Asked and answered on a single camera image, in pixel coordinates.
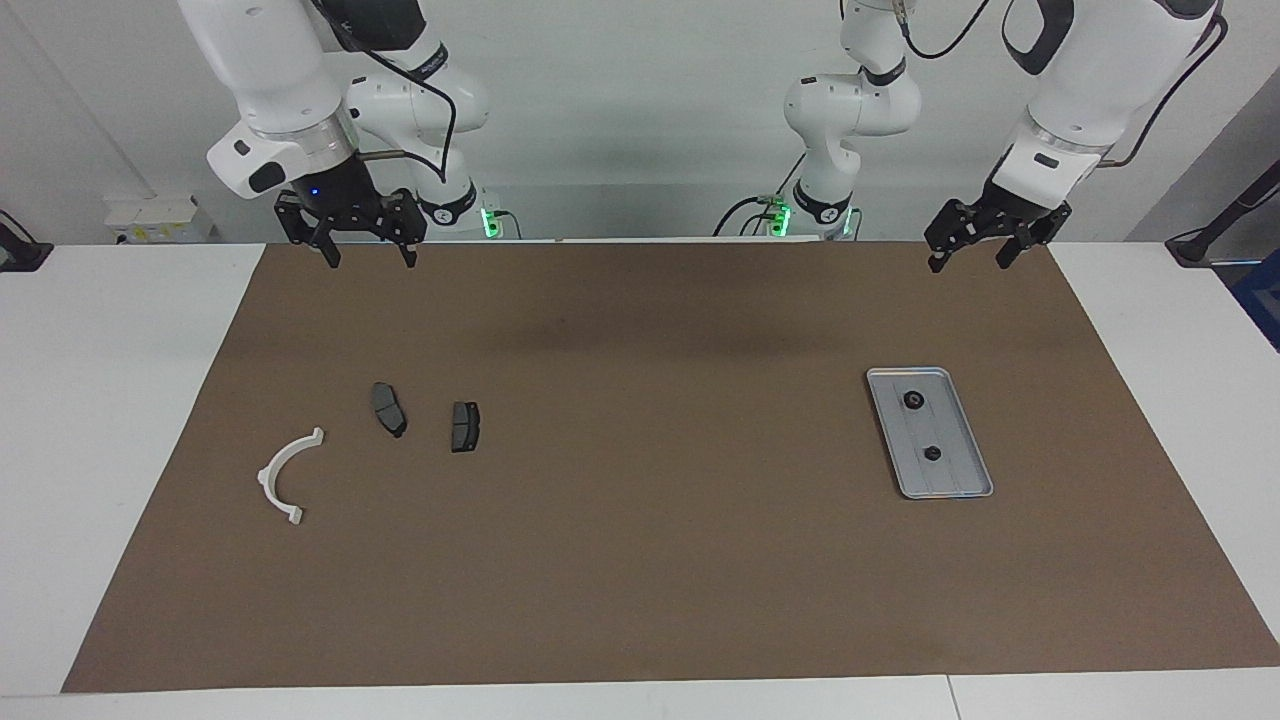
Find black clamp mount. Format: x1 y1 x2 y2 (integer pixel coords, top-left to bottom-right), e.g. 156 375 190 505
0 210 53 273

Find silver metal tray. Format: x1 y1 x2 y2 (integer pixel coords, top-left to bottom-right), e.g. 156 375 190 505
866 367 995 500

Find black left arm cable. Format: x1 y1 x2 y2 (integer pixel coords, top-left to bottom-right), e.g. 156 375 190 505
898 0 1229 169

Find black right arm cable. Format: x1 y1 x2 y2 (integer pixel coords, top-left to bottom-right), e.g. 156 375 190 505
312 0 459 213

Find white power strip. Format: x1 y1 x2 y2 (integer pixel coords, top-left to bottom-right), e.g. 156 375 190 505
103 195 216 244

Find black left base cables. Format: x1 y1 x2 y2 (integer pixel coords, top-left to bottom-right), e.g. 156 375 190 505
713 150 806 238

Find white curved plastic bracket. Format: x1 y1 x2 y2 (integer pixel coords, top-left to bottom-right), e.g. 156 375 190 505
257 427 326 527

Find brown table mat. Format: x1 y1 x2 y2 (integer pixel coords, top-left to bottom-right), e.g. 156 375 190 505
62 240 1280 693

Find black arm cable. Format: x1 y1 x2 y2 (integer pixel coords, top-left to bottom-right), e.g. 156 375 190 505
898 0 1229 169
312 0 459 213

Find blue box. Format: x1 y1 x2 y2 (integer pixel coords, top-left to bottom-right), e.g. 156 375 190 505
1230 250 1280 351

